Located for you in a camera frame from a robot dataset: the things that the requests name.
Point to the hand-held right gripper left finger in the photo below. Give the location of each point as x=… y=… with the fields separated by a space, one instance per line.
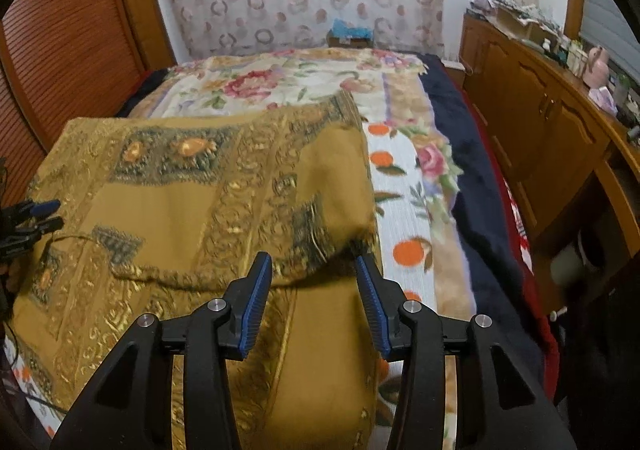
x=255 y=305

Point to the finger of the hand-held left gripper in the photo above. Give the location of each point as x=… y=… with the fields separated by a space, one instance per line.
x=42 y=207
x=45 y=225

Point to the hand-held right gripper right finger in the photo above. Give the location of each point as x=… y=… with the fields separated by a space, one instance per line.
x=372 y=310

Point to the brown patterned shirt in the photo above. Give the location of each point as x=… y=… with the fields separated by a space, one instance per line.
x=200 y=210

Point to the navy blue blanket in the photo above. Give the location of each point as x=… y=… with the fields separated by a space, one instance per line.
x=480 y=210

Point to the red blanket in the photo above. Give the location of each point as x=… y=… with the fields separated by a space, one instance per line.
x=520 y=240

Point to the louvred wooden wardrobe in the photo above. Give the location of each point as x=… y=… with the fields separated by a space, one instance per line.
x=70 y=30

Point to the grey round container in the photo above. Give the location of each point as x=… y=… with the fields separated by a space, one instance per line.
x=567 y=265

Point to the floral rose blanket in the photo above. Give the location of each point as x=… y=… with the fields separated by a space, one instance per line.
x=280 y=85

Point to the wooden cabinet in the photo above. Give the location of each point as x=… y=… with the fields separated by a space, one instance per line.
x=540 y=130

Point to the blue item on box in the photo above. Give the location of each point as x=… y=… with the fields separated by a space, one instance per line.
x=350 y=33

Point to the pink tissue pack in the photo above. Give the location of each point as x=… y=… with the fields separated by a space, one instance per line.
x=606 y=98

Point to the open cardboard box with clutter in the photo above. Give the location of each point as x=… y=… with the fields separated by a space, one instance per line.
x=515 y=15

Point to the grey window blind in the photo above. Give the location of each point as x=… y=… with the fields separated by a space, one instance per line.
x=607 y=20

